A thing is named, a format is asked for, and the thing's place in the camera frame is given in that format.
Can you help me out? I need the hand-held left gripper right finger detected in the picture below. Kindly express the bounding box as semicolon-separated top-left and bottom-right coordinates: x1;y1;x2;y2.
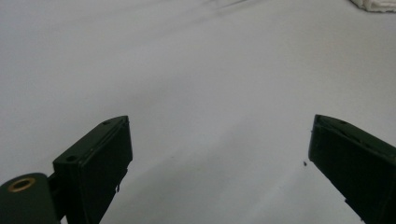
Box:
307;114;396;224

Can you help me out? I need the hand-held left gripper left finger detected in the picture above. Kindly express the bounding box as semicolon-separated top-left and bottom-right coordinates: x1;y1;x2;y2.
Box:
51;115;134;224

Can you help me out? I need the white towel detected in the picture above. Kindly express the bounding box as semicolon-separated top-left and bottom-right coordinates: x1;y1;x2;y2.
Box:
348;0;396;14

